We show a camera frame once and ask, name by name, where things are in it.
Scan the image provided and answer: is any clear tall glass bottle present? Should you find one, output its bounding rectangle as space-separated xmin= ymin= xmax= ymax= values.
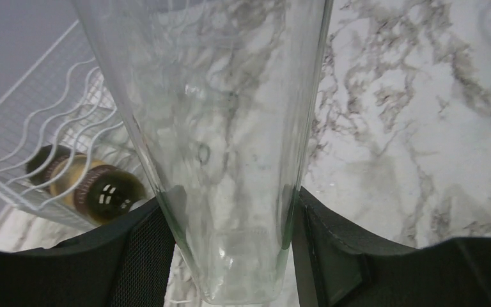
xmin=73 ymin=1 xmax=332 ymax=305

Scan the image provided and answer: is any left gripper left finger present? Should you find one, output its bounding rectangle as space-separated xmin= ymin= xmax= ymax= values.
xmin=0 ymin=199 xmax=175 ymax=306

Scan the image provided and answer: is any white wire wine rack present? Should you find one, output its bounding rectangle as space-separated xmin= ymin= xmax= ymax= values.
xmin=0 ymin=22 xmax=148 ymax=231

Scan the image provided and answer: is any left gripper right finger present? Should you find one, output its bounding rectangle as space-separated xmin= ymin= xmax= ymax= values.
xmin=292 ymin=188 xmax=491 ymax=306

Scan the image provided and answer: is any dark labelled wine bottle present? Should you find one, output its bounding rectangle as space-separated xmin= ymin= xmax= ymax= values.
xmin=26 ymin=145 xmax=147 ymax=224

